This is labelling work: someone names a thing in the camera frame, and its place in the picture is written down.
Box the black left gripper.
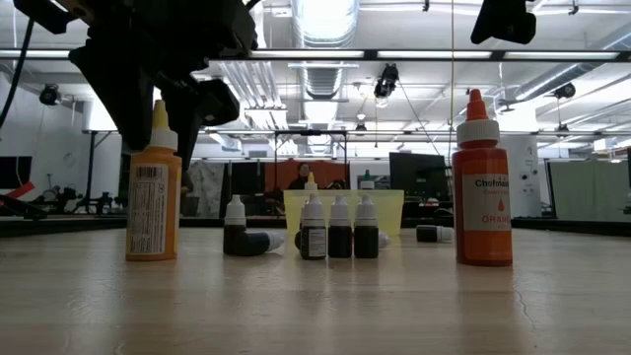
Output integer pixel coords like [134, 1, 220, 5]
[68, 0, 242, 168]

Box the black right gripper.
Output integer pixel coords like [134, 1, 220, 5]
[470, 0, 537, 45]

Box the large orange food colouring bottle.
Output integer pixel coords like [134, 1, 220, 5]
[452, 89, 514, 267]

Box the yellow translucent plastic bin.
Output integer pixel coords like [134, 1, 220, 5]
[283, 189, 404, 237]

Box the black rig bar with lights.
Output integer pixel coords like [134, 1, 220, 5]
[0, 47, 631, 63]

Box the grey patterned curtain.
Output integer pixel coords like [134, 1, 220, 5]
[189, 160, 226, 218]

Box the black ceiling spotlight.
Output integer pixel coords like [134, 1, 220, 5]
[38, 83, 61, 107]
[552, 81, 577, 100]
[373, 62, 400, 100]

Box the white round column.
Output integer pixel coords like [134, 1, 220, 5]
[510, 135, 542, 218]

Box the small black monitor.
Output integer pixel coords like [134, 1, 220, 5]
[0, 156, 34, 191]

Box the red strip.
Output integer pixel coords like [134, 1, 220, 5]
[0, 180, 36, 201]

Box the person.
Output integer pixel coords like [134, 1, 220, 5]
[288, 162, 316, 191]

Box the large black monitor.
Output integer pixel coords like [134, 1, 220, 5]
[388, 151, 448, 201]

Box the orange partition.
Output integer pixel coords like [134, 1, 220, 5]
[264, 160, 351, 218]

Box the small labelled dropper bottle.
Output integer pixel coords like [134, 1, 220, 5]
[300, 193, 327, 261]

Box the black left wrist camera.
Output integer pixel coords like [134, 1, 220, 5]
[196, 0, 258, 60]

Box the black aluminium table frame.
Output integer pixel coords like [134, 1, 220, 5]
[0, 214, 631, 239]

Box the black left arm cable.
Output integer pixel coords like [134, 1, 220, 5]
[0, 18, 35, 129]

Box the silver round ceiling duct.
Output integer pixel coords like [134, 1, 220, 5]
[290, 0, 361, 100]

